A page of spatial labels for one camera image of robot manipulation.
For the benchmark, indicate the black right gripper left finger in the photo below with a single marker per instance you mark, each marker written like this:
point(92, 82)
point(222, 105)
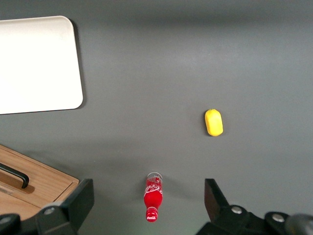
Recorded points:
point(73, 210)

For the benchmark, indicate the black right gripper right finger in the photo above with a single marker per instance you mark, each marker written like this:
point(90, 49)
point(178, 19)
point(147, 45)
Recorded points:
point(220, 215)

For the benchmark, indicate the red soda can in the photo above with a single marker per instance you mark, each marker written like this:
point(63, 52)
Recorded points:
point(153, 199)

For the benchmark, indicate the white rectangular tray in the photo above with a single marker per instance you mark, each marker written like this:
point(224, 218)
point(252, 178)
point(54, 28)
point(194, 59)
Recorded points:
point(36, 66)

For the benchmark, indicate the wooden drawer front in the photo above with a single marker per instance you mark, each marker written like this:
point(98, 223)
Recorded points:
point(53, 186)

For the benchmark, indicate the wooden drawer cabinet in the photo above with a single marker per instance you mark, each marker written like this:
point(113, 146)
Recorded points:
point(46, 182)

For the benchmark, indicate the yellow lemon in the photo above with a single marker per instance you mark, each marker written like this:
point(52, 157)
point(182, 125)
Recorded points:
point(214, 123)

